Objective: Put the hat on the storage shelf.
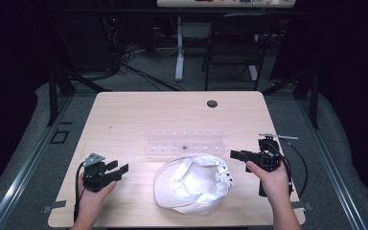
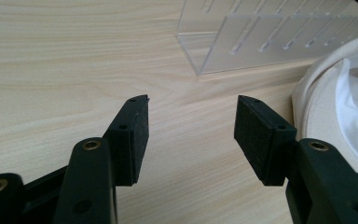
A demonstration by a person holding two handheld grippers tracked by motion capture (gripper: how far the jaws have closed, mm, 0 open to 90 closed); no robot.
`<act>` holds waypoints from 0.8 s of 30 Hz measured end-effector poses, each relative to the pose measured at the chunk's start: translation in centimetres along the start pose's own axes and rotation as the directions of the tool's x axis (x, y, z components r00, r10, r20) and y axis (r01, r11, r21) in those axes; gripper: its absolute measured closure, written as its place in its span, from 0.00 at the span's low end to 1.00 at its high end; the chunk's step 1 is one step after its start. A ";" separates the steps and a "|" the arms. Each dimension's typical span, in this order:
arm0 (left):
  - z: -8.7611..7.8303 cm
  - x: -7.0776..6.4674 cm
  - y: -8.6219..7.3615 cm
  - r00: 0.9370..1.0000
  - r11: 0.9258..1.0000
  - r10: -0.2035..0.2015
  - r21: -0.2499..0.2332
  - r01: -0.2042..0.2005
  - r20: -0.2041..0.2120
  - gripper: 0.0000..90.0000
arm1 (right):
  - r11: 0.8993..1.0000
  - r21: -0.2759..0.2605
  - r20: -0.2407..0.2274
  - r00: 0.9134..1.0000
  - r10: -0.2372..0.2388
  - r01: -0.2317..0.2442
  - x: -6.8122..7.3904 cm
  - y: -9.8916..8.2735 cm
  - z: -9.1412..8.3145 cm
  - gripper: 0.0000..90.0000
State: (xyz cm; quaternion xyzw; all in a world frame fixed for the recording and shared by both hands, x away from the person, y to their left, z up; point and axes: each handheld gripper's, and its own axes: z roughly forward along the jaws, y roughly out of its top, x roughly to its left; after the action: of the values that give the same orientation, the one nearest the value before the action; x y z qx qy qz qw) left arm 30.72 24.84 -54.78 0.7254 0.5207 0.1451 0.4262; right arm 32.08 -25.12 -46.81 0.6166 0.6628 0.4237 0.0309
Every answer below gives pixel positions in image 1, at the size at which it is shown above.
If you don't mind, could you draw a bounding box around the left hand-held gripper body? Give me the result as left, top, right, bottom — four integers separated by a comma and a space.
82, 152, 123, 194

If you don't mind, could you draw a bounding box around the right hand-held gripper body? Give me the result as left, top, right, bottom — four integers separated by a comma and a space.
245, 132, 300, 197

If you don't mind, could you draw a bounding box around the white baseball cap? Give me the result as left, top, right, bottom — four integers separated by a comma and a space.
153, 153, 235, 217

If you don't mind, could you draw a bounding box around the person's left hand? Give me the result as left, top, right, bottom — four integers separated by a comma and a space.
78, 173, 118, 209

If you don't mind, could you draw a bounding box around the person's right hand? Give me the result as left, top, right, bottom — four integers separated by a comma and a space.
245, 160, 293, 206

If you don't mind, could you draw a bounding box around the grey tape strip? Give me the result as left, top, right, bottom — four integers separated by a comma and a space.
40, 199, 68, 215
290, 200, 313, 212

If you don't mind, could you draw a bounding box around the clear acrylic rack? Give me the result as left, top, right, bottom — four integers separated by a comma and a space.
145, 128, 227, 158

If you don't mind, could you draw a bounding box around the black metal stand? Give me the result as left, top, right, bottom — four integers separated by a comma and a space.
46, 61, 113, 127
261, 68, 321, 130

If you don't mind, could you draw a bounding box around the black chair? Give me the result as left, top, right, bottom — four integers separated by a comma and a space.
201, 12, 271, 92

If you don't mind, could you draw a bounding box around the white desk leg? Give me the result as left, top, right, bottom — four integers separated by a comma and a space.
174, 16, 186, 82

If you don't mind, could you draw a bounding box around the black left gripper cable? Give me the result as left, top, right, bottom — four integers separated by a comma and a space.
73, 161, 87, 223

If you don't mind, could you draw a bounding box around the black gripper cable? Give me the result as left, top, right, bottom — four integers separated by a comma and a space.
269, 139, 310, 199
73, 161, 87, 223

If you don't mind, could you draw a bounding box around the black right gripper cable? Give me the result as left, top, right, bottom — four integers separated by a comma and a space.
269, 139, 310, 199

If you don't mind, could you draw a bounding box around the aluminium floor rail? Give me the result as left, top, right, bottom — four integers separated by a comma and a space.
296, 95, 368, 230
0, 95, 75, 230

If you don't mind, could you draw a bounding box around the bundle of floor cables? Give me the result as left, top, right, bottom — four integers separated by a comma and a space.
118, 44, 188, 93

